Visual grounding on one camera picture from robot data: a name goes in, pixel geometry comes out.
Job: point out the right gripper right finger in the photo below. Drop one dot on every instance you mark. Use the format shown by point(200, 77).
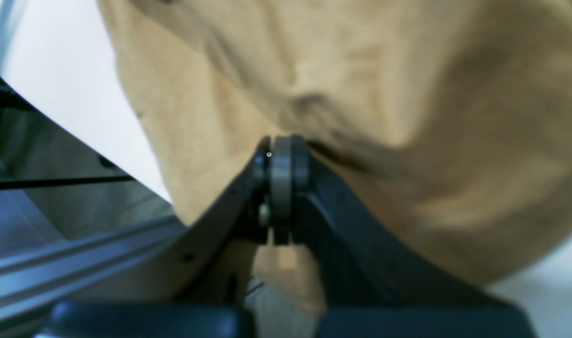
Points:
point(375, 286)

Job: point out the tan brown t-shirt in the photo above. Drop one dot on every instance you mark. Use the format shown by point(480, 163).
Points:
point(450, 119)

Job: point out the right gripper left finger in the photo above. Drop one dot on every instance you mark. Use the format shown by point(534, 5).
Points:
point(195, 286)

